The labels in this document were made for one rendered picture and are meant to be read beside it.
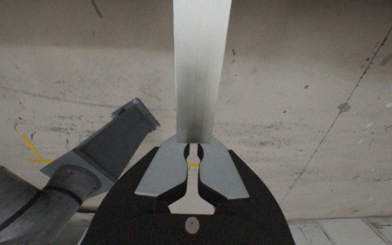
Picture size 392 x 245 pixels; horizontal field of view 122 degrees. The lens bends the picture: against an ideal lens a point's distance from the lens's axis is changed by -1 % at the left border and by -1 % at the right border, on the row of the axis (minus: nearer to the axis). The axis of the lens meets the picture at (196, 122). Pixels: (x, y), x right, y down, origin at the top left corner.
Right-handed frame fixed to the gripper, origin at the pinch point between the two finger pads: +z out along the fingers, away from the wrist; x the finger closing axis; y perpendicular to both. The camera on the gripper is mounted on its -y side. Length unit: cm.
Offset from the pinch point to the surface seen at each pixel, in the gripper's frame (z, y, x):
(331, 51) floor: 83, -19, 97
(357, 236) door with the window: 56, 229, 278
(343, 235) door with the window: 60, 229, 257
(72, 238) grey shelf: 54, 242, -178
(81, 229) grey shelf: 66, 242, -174
